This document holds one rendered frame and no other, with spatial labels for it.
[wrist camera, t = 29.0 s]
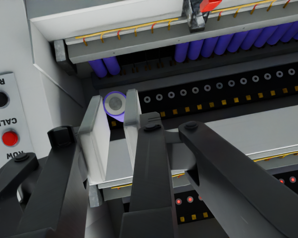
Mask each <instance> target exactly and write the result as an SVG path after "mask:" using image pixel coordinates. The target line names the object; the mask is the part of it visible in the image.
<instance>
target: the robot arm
mask: <svg viewBox="0 0 298 238"><path fill-rule="evenodd" d="M123 128H124V132H125V137H126V142H127V146H128V150H129V155H130V160H131V165H132V170H133V179H132V187H131V198H130V207H129V212H126V213H123V216H122V223H121V229H120V236H119V238H179V232H178V224H177V216H176V208H175V197H174V190H173V179H172V173H171V171H172V170H184V173H185V176H186V178H187V179H188V180H189V182H190V183H191V185H192V186H193V187H194V189H195V190H196V192H197V193H198V194H199V196H200V197H201V199H202V200H203V201H204V202H205V204H206V205H207V207H208V208H209V210H210V211H211V212H212V214H213V215H214V217H215V218H216V219H217V221H218V222H219V224H220V225H221V226H222V228H223V229H224V231H225V232H226V233H227V235H228V236H229V237H230V238H298V194H296V193H295V192H294V191H292V190H291V189H290V188H288V187H287V186H286V185H284V184H283V183H282V182H280V181H279V180H278V179H276V178H275V177H274V176H273V175H272V174H270V173H269V172H267V171H266V170H265V169H264V168H262V167H261V166H260V165H258V164H257V163H256V162H254V161H253V160H252V159H250V158H249V157H248V156H246V155H245V154H244V153H242V152H241V151H240V150H238V149H237V148H236V147H234V146H233V145H232V144H231V143H229V142H228V141H227V140H226V139H224V138H223V137H221V136H220V135H219V134H217V133H216V132H215V131H214V130H212V129H211V128H210V127H208V126H207V125H206V124H204V123H202V122H199V121H189V122H186V123H183V124H181V125H180V126H179V127H178V132H169V131H166V130H164V126H163V125H162V121H161V118H160V114H159V113H157V112H150V113H145V114H142V113H141V108H140V101H139V97H138V91H137V90H135V89H131V90H128V91H127V93H126V102H125V111H124V120H123ZM47 135H48V138H49V141H50V144H51V147H52V148H51V150H50V152H49V154H48V156H46V157H43V158H40V159H37V157H36V154H35V153H33V152H29V153H20V154H18V155H17V156H15V157H13V158H12V159H10V160H9V161H8V162H7V163H6V164H4V165H3V166H2V167H1V168H0V238H85V229H86V219H87V209H88V195H89V182H88V176H89V179H90V183H93V185H95V184H100V183H103V182H104V181H105V175H106V167H107V158H108V149H109V140H110V128H109V124H108V120H107V116H106V112H105V111H104V107H103V98H102V96H100V95H97V96H93V97H92V98H91V101H90V103H89V106H88V108H87V111H86V113H85V116H84V118H83V121H82V123H81V125H80V126H79V127H73V126H72V125H63V126H59V127H55V128H53V129H51V130H49V131H48V132H47ZM17 191H18V193H19V195H20V198H21V200H20V201H19V200H18V197H17Z"/></svg>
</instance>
